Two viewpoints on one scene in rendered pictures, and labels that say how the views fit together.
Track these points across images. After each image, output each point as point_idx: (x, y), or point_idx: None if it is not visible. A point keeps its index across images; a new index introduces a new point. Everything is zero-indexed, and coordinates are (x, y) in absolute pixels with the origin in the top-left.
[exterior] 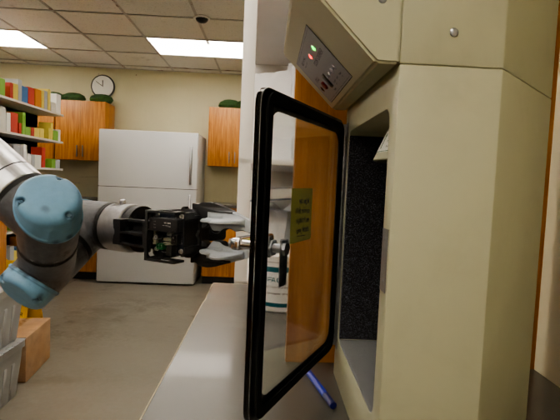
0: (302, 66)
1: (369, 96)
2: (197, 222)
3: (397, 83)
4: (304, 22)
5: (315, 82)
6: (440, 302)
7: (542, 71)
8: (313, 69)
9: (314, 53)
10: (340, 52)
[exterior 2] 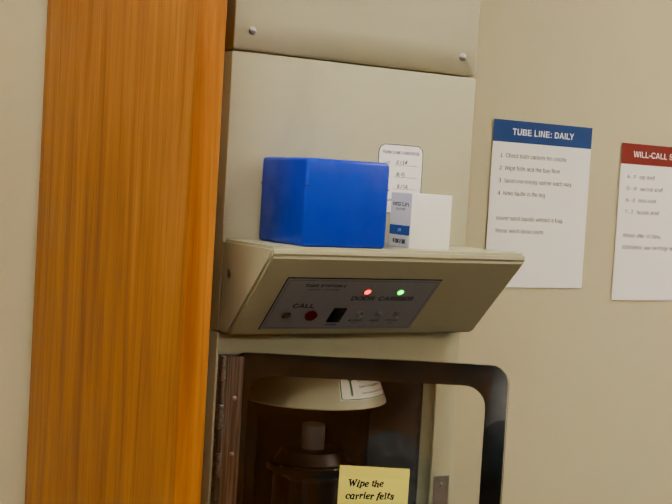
0: (301, 285)
1: (359, 337)
2: None
3: (457, 346)
4: (441, 277)
5: (282, 305)
6: None
7: None
8: (330, 298)
9: (385, 294)
10: (440, 311)
